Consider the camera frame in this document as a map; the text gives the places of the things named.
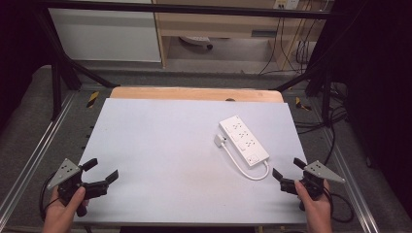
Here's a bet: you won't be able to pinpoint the white power strip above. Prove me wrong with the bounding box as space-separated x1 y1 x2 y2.
218 115 271 168

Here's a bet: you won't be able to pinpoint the white power plug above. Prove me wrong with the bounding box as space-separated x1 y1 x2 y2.
213 133 228 149

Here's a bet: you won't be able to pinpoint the white cabinet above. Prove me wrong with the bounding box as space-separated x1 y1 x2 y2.
48 0 162 63

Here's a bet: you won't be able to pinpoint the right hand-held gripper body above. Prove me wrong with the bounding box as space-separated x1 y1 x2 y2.
279 160 347 212

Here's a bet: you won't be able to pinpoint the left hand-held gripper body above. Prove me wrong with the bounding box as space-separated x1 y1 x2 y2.
47 157 110 217

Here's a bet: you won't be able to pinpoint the hanging black cables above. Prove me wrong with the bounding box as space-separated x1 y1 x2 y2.
257 16 325 76

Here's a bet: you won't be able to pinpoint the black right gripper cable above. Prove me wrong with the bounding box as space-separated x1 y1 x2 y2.
323 186 355 224

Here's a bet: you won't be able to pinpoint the person's left hand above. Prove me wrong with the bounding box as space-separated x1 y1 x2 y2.
42 186 90 233

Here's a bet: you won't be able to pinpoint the black metal frame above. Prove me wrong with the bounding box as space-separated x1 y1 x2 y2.
32 0 344 125

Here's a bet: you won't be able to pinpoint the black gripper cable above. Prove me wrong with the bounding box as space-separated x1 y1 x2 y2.
323 186 355 224
38 171 62 223

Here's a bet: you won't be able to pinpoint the wooden table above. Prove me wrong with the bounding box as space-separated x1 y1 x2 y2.
109 85 285 104

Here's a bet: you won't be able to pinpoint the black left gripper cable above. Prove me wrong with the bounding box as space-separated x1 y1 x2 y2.
38 171 62 223

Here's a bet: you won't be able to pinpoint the white table board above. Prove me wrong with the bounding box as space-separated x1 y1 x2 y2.
73 98 309 226

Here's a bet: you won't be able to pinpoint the aluminium floor rail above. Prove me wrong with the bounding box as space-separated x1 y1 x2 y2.
0 91 78 221
323 127 381 233

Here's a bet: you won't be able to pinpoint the wooden desk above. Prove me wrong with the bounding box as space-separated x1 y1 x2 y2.
151 0 328 70

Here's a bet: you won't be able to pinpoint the white power cable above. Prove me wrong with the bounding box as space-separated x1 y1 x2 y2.
221 144 271 182

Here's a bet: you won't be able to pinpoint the black curtain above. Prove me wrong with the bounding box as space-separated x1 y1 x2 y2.
326 0 412 221
0 0 52 130

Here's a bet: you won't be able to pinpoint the yellow black tape strip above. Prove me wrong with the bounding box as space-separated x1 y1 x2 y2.
86 90 100 109
294 96 313 112

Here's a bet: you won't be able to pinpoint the white wall socket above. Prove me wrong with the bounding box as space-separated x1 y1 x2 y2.
272 0 301 11

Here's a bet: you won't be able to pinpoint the person's right hand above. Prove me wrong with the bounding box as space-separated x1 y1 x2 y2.
294 179 333 233

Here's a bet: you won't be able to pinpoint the black floor cables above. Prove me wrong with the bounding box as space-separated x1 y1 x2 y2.
293 82 351 167

